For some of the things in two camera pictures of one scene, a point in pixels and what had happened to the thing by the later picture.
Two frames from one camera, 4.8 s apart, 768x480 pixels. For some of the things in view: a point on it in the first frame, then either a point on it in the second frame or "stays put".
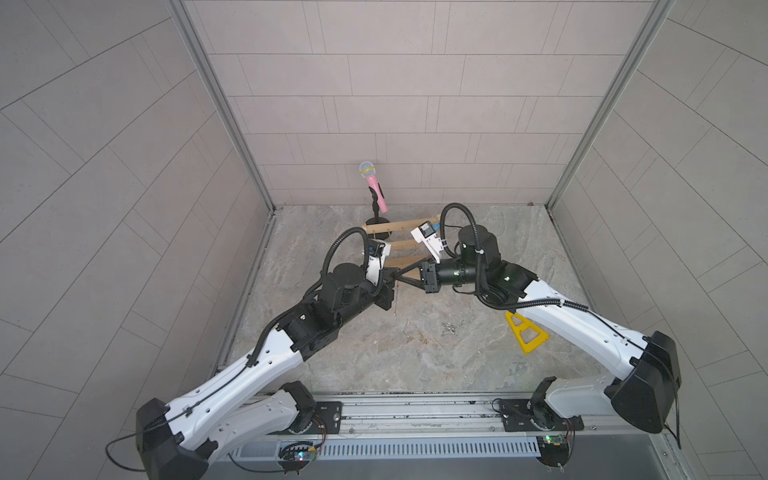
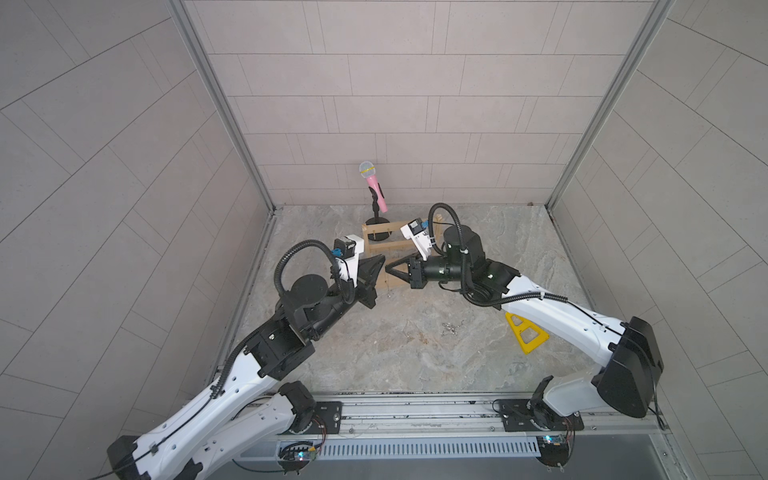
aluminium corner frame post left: (181, 10) stays put
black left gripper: (387, 286) to (366, 267)
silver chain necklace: (450, 327) stays put
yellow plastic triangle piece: (525, 325) stays put
